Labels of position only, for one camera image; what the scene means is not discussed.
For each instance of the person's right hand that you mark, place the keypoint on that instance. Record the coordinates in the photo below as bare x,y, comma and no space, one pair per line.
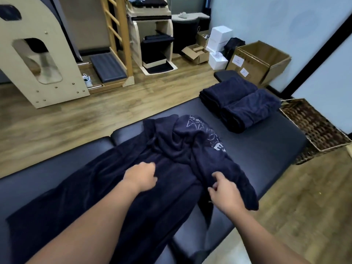
227,196

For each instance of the person's left hand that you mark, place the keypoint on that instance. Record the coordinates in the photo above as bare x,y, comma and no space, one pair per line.
139,177

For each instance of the person's right thumb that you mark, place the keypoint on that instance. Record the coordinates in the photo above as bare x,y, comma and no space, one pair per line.
212,192

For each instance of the person's left fingers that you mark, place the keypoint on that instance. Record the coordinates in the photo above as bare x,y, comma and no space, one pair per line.
152,173

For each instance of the large navy towel with print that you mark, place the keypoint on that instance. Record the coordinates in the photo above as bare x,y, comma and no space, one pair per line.
165,162

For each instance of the person's right forearm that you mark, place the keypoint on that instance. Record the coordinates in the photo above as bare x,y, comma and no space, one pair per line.
264,241

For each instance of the person's left forearm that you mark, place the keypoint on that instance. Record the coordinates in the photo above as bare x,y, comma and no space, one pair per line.
90,230

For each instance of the black padded massage table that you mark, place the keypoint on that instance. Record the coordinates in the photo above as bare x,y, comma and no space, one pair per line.
264,151

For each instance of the folded navy towel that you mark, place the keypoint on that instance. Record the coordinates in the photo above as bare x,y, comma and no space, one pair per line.
228,92
251,109

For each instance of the white shoe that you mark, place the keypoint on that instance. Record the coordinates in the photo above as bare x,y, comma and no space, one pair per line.
87,80

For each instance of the dark grey padded platform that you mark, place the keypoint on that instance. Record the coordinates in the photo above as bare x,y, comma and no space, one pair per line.
108,68

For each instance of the brown wicker basket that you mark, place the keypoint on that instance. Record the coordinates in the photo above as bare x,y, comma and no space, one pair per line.
313,126

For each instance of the wooden exercise chair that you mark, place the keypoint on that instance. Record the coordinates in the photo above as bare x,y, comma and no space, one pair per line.
154,49

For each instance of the small open cardboard box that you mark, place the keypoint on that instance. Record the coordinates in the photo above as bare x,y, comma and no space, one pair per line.
195,54

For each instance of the small white box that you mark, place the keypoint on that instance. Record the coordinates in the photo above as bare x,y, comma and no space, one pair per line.
217,61

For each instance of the large open cardboard box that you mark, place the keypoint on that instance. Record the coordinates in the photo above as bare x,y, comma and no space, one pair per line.
255,61

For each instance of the black cabinet with white top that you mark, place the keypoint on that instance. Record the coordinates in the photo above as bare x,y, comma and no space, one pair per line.
187,32

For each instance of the black bag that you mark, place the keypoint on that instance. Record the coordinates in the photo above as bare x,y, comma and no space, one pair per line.
233,46

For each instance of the large white box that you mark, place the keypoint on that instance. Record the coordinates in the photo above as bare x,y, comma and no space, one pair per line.
219,38

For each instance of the wooden ladder barrel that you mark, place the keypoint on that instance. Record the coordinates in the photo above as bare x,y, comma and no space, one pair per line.
38,65

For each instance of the wooden ladder frame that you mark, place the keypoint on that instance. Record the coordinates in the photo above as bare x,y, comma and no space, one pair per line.
122,32

